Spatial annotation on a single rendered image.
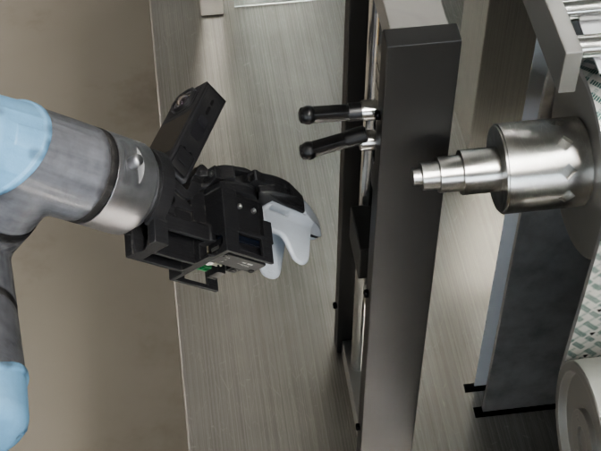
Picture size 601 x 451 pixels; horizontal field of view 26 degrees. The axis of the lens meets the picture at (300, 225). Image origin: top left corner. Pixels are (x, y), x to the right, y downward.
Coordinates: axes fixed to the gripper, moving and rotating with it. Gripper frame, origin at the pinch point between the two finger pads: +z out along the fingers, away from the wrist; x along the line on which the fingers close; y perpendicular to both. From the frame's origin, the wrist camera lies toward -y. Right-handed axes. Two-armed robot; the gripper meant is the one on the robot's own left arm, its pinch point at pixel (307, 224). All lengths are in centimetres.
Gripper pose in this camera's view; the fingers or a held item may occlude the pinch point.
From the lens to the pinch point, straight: 116.6
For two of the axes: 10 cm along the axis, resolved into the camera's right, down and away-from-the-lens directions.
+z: 7.0, 2.3, 6.8
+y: 1.1, 9.0, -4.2
